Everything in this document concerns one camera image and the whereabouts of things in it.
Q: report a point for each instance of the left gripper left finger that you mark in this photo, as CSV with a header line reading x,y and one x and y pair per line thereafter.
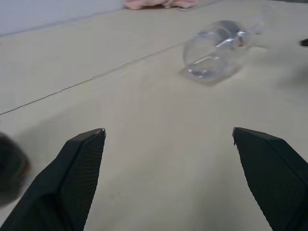
x,y
60,192

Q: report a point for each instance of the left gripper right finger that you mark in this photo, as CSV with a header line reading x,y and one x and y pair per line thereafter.
x,y
276,183

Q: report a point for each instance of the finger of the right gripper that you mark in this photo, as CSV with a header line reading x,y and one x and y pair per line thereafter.
x,y
304,42

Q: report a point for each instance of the bottle with yellow cap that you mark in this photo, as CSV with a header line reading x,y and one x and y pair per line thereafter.
x,y
9,168

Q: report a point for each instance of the pink towel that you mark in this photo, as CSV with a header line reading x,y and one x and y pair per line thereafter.
x,y
144,3

